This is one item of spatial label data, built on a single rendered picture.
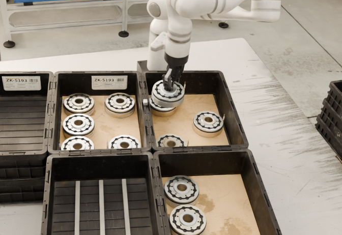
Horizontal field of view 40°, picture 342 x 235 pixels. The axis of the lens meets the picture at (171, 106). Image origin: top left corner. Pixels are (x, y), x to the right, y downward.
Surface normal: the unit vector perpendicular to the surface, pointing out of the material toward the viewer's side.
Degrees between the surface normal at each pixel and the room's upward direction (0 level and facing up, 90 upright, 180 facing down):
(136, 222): 0
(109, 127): 0
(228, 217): 0
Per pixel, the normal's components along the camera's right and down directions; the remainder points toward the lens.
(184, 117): 0.09, -0.76
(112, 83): 0.14, 0.65
